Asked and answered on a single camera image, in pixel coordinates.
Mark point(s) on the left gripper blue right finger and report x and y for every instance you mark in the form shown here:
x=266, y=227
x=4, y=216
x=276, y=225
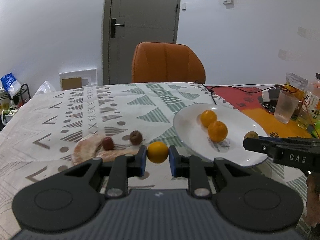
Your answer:
x=195, y=170

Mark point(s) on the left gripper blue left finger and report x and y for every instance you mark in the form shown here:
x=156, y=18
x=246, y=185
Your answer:
x=121, y=169

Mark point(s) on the red jujube fruit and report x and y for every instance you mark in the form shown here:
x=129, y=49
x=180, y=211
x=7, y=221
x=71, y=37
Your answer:
x=108, y=144

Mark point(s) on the peeled pomelo piece large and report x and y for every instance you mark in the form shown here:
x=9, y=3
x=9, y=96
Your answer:
x=87, y=148

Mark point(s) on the small orange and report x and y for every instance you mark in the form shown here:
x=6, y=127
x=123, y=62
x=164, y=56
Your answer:
x=157, y=152

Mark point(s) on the large orange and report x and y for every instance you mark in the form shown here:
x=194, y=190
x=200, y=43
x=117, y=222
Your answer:
x=217, y=131
x=207, y=117

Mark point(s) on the green-yellow small fruit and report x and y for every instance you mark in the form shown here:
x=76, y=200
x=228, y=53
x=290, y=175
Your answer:
x=252, y=135

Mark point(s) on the person's right hand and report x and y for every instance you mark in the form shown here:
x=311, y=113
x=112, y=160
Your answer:
x=312, y=204

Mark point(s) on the bottle with label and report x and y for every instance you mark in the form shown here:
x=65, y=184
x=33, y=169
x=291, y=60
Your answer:
x=309, y=112

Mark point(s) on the white enamel plate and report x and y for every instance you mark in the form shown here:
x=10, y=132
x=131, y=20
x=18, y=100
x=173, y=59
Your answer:
x=194, y=136

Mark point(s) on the frosted drinking glass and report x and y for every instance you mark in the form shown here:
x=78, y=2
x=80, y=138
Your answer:
x=285, y=107

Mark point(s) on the snack packet clear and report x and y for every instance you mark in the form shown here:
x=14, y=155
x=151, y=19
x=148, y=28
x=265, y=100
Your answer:
x=297, y=86

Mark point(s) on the white charger plug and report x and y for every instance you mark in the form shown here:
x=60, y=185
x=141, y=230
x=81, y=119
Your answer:
x=271, y=94

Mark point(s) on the red orange cartoon mat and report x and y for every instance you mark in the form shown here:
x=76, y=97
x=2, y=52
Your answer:
x=246, y=101

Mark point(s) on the clear plastic bag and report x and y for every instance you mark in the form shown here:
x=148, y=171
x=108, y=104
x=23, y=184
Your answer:
x=45, y=87

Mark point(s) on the orange leather chair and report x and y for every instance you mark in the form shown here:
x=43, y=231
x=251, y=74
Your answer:
x=166, y=62

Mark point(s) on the blue white plastic bag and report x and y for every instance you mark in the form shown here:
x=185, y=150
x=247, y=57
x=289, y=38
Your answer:
x=10, y=84

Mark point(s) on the white wall panel box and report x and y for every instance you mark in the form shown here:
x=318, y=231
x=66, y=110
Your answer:
x=78, y=79

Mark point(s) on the black wire rack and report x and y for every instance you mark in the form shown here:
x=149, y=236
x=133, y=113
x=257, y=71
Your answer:
x=8, y=102

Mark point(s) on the grey door with handle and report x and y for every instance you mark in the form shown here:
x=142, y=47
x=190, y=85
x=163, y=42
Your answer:
x=126, y=23

